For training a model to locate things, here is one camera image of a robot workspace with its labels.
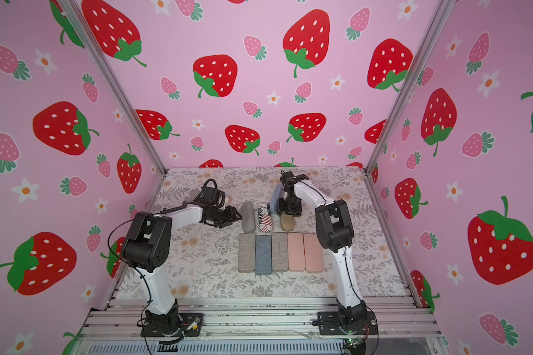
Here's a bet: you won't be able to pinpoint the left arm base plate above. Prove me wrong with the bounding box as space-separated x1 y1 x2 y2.
137 313 204 341

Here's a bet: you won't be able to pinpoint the electronics board with cables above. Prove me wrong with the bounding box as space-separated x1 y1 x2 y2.
341 337 367 355

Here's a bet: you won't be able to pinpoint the floral table mat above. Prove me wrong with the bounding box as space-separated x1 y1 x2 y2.
115 166 410 299

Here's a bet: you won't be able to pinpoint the light blue case white glasses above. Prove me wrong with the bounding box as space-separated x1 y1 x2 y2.
269 184 284 214

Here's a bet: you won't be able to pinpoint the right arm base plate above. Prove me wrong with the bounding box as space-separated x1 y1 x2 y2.
312 311 378 337

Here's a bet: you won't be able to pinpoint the pink case round glasses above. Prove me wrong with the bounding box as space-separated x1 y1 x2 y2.
304 234 324 274

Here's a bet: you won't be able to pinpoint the grey case with red glasses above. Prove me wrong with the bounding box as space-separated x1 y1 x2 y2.
272 232 289 272

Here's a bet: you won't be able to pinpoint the olive glasses case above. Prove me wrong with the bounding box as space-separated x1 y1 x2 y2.
280 214 296 232

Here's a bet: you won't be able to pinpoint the grey case mint interior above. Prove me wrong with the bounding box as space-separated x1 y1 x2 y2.
238 233 256 273

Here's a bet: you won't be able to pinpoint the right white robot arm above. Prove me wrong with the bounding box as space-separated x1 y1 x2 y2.
278 171 368 333

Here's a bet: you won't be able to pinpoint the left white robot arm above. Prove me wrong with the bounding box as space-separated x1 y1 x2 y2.
117 178 242 332

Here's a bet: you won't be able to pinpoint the blue-grey case purple glasses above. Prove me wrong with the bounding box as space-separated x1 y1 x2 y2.
255 235 272 275

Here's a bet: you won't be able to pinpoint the aluminium rail frame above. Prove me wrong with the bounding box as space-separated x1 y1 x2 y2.
67 296 450 354

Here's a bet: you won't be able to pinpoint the pink case black glasses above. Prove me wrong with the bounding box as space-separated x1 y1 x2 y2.
287 233 306 272

